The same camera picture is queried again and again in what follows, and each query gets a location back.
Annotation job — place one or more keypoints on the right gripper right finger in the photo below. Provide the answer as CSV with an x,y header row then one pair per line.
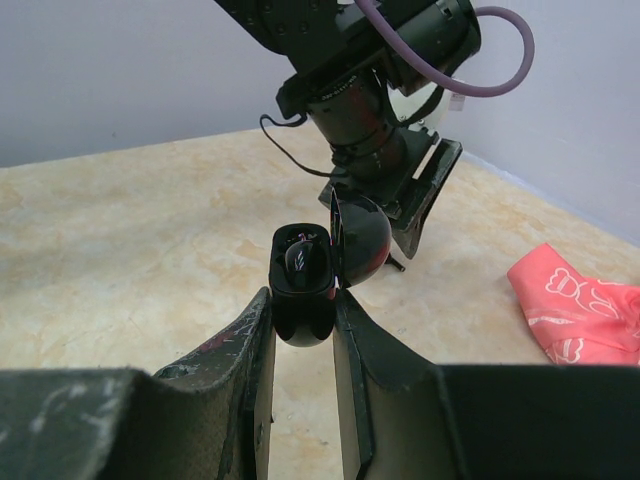
x,y
404,417

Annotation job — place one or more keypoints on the black earbud charging case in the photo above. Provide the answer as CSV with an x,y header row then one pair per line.
x,y
355,246

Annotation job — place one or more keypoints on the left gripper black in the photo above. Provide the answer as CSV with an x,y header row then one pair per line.
x,y
421,162

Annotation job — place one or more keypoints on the crumpled pink printed cloth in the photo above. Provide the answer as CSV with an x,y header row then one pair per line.
x,y
576,320

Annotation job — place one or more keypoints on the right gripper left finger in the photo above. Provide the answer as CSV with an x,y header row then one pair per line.
x,y
206,415

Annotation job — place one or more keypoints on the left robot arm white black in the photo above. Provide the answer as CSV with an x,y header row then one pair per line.
x,y
344,74

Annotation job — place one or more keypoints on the black earbud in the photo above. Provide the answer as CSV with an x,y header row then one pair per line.
x,y
396,264
300,265

